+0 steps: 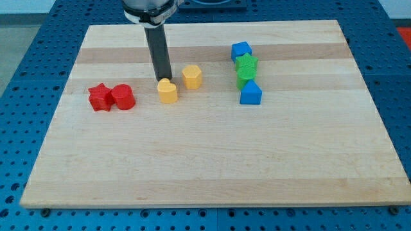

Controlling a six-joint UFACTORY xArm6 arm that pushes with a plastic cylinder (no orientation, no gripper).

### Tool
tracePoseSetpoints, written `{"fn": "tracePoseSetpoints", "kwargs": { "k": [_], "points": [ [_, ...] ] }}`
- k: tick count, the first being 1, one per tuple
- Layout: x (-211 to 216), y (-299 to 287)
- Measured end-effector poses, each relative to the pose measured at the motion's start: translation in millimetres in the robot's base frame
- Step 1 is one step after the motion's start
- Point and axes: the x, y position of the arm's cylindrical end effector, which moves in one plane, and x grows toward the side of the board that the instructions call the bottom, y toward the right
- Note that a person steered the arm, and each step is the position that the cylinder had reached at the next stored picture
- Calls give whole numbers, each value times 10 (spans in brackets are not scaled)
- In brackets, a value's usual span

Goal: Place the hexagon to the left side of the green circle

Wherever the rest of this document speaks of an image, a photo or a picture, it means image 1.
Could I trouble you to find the light wooden board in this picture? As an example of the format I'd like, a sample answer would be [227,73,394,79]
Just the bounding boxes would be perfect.
[20,20,410,209]

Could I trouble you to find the green star block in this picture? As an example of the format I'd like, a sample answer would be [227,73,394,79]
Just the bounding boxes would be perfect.
[235,53,259,71]

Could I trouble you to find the yellow heart block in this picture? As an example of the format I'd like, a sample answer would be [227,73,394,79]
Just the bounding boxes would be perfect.
[157,78,178,104]

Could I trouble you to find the blue triangle block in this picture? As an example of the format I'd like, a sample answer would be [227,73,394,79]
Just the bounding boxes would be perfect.
[240,80,263,105]

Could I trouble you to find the red star block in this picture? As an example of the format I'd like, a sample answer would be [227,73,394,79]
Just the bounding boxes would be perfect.
[88,83,114,112]

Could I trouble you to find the green cylinder block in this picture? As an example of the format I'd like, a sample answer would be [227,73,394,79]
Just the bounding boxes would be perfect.
[236,67,257,90]

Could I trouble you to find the yellow hexagon block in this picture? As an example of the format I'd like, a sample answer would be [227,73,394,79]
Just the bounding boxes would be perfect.
[182,65,202,89]

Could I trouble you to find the blue cube block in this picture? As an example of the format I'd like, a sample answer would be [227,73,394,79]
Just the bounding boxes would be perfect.
[231,41,252,62]

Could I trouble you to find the red cylinder block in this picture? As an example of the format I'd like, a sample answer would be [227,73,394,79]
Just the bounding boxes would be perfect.
[111,84,136,110]

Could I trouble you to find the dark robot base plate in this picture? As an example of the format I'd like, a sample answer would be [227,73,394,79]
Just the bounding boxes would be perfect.
[179,0,247,11]

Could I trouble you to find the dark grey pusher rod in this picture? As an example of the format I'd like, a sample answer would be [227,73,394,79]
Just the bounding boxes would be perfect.
[144,24,173,81]

